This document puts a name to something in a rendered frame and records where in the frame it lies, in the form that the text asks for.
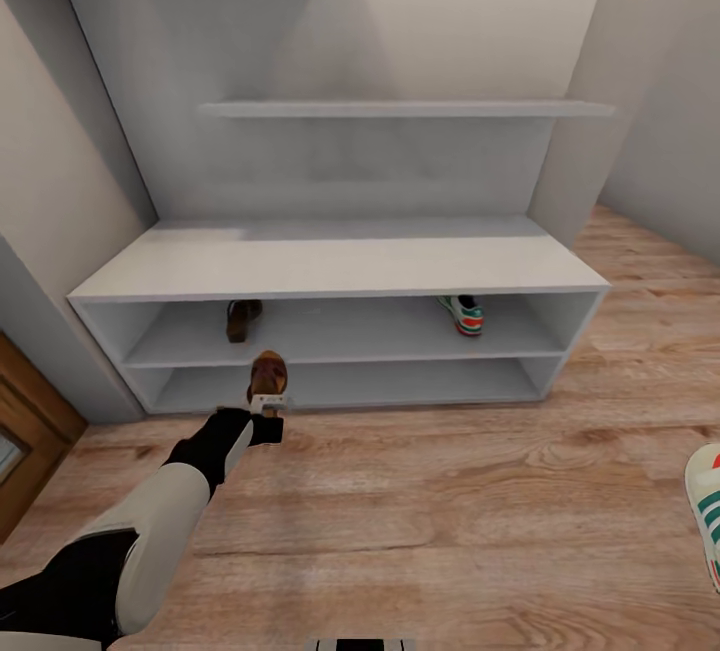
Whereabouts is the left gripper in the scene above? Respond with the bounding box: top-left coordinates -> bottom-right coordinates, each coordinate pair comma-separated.
250,415 -> 284,446

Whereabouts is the gym shoe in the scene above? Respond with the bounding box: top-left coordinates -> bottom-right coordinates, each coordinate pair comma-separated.
436,295 -> 485,337
684,443 -> 720,595

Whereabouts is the sandal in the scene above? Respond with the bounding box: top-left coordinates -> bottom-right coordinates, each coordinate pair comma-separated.
246,350 -> 288,418
226,299 -> 263,344

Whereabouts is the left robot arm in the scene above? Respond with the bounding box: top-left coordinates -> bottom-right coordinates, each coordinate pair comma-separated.
0,394 -> 293,651

